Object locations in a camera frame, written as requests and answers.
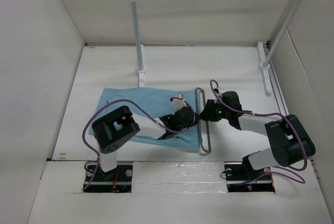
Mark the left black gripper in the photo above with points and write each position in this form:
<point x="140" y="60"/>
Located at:
<point x="197" y="117"/>

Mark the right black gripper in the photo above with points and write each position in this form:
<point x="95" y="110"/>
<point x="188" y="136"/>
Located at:
<point x="207" y="113"/>

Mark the light blue trousers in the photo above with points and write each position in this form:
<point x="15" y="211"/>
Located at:
<point x="156" y="102"/>

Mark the grey clothes hanger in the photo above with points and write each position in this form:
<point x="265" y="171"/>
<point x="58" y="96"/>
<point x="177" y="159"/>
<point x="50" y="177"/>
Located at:
<point x="203" y="126"/>

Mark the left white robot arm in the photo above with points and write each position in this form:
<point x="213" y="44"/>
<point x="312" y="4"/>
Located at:
<point x="115" y="129"/>

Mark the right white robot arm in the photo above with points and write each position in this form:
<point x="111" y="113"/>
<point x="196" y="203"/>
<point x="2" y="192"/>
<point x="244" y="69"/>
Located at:
<point x="288" y="140"/>

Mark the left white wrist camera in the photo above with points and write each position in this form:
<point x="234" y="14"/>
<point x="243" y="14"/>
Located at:
<point x="178" y="101"/>

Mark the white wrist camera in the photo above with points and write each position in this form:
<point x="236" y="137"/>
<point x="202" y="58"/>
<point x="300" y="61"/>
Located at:
<point x="178" y="101"/>
<point x="218" y="91"/>

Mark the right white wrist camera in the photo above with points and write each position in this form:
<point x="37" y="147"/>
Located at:
<point x="218" y="91"/>

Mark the aluminium rail right side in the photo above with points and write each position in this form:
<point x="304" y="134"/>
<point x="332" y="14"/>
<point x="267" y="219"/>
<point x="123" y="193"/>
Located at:
<point x="270" y="79"/>

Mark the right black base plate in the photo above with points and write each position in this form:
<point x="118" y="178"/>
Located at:
<point x="243" y="179"/>

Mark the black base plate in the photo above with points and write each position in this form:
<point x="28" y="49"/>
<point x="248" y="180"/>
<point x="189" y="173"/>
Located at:
<point x="243" y="179"/>
<point x="118" y="180"/>

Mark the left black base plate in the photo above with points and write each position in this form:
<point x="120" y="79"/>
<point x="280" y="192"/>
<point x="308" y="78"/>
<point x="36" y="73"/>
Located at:
<point x="118" y="180"/>

